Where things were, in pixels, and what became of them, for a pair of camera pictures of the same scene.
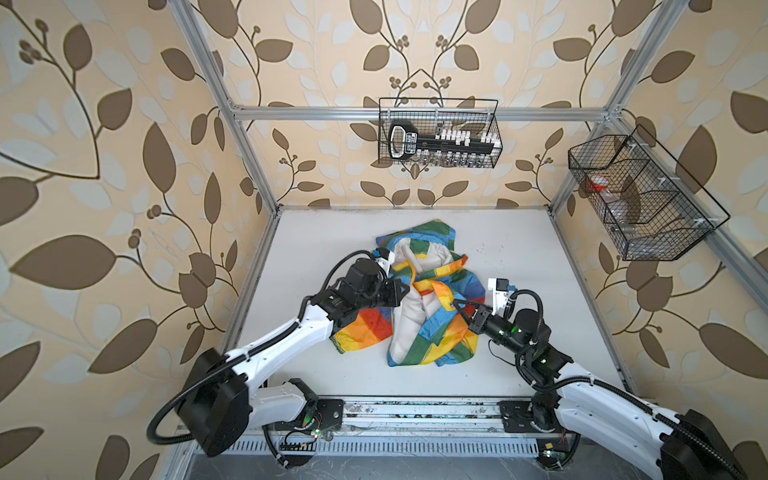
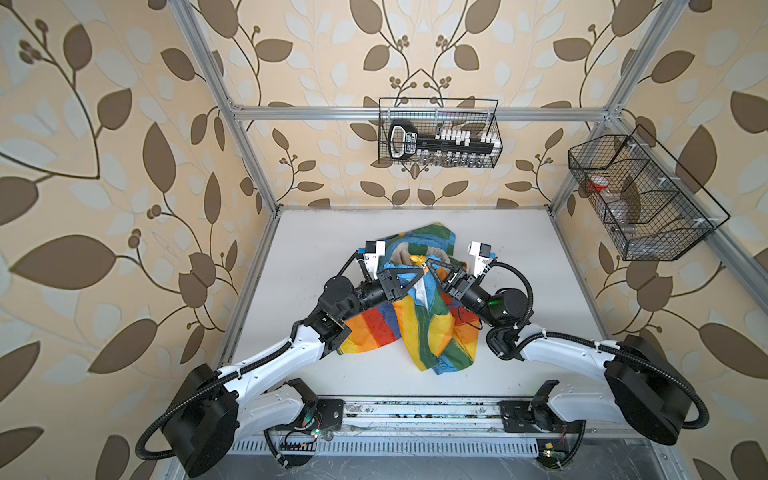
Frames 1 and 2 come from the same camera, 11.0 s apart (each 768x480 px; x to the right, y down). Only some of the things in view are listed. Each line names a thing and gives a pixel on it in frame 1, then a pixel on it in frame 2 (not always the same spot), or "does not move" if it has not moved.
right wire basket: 651,207 does not move
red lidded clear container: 598,183 does not move
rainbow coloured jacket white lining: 426,328 does not move
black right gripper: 480,317 → 459,285
